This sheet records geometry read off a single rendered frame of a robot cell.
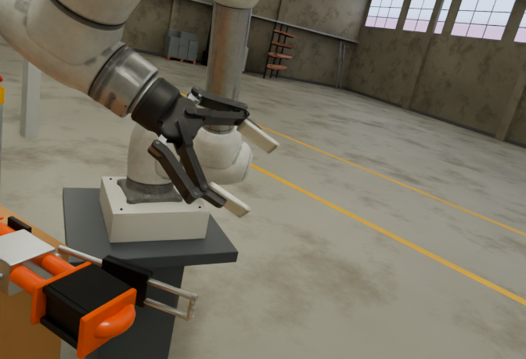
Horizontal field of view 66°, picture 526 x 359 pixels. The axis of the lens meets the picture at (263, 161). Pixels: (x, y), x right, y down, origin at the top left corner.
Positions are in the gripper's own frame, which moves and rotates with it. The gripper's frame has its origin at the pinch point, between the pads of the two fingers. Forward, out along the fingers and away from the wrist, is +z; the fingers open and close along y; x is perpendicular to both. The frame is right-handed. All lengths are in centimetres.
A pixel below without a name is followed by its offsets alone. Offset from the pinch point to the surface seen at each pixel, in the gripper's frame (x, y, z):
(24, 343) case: -48, 29, -13
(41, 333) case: -49, 26, -11
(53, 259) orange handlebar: -9.6, 22.7, -17.0
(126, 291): -1.2, 24.0, -8.0
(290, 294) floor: -158, -63, 103
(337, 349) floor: -126, -36, 120
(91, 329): 0.0, 29.4, -9.3
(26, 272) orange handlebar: -8.0, 25.9, -18.5
